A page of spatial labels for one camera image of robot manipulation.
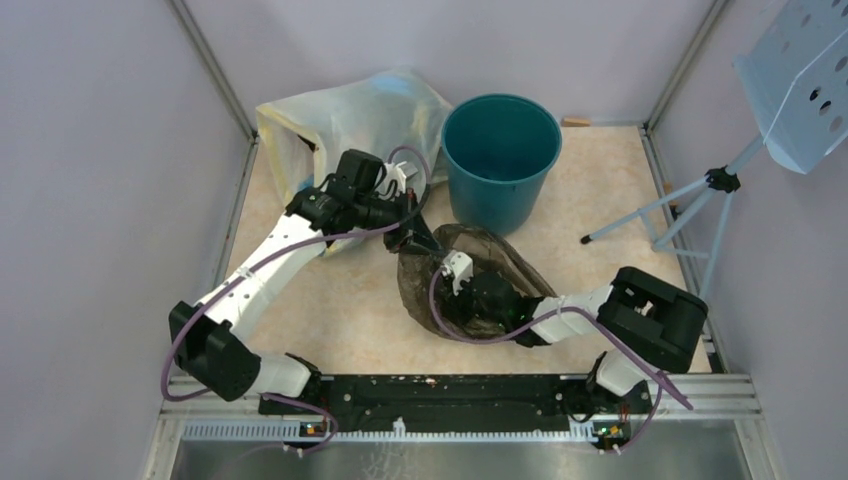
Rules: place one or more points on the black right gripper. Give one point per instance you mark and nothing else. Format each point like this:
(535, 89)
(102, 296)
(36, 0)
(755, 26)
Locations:
(468, 285)

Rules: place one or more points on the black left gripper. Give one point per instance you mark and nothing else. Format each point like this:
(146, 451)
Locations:
(412, 236)

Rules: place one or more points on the black plastic trash bag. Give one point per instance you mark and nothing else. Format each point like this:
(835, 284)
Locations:
(426, 293)

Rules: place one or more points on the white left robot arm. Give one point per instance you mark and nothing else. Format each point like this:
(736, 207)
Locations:
(364, 197)

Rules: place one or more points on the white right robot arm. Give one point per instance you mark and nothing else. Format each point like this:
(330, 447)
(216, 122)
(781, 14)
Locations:
(653, 325)

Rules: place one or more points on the teal plastic trash bin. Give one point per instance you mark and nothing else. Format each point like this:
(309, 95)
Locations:
(499, 150)

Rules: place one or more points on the white translucent trash bag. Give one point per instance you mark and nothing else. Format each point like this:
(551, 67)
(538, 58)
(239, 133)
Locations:
(394, 115)

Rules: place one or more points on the small wooden block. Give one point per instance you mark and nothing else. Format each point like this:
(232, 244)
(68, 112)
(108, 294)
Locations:
(575, 122)

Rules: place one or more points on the light blue tripod stand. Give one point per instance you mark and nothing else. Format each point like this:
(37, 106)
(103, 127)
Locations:
(716, 180)

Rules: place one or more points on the perforated light blue metal panel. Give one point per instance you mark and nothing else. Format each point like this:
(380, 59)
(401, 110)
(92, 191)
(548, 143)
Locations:
(795, 82)

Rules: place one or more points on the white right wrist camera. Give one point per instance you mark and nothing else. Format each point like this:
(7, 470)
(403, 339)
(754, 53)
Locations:
(458, 268)

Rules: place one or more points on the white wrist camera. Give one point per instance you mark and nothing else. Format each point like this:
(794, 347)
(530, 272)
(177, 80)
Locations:
(458, 268)
(399, 177)

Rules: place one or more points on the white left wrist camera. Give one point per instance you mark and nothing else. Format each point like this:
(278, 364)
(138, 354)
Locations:
(399, 177)

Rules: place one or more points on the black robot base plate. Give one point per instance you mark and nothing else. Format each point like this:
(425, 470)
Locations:
(472, 403)

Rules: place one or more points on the white slotted cable duct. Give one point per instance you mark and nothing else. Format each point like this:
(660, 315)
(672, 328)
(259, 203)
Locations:
(293, 431)

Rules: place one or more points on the aluminium frame rails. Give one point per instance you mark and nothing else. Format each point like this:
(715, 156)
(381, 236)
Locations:
(717, 393)

